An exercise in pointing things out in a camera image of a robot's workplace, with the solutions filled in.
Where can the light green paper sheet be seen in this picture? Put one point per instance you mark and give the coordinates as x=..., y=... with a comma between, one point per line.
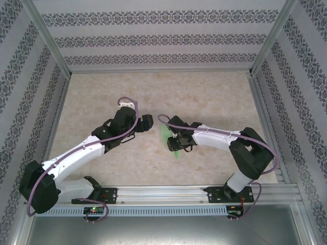
x=164, y=132

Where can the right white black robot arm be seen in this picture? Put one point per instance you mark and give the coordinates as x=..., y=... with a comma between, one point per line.
x=214, y=140

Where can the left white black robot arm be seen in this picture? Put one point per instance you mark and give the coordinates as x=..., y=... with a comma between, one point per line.
x=76, y=159

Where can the grey sheet metal panel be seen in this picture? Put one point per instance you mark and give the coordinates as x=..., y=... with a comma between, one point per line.
x=163, y=229

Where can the small circuit board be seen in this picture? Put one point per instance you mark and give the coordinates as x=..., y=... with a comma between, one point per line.
x=94, y=210
x=233, y=211

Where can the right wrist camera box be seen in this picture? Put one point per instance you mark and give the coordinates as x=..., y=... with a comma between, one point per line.
x=175, y=134

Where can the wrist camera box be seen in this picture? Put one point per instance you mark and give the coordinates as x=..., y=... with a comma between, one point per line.
x=126, y=104
x=175, y=134

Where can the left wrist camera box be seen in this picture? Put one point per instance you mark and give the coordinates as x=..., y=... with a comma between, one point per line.
x=126, y=104

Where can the long aluminium mounting rail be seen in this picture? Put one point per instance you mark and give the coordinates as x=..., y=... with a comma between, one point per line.
x=158, y=194

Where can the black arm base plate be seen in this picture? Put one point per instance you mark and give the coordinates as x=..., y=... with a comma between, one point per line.
x=111, y=195
x=215, y=195

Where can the aluminium table side rail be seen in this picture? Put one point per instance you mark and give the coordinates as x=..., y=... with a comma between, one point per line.
x=61, y=102
x=259, y=102

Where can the aluminium frame post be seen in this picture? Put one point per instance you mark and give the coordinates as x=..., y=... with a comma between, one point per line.
x=271, y=38
x=50, y=38

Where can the aluminium lower frame bar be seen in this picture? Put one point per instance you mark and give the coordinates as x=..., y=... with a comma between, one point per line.
x=310, y=227
x=19, y=229

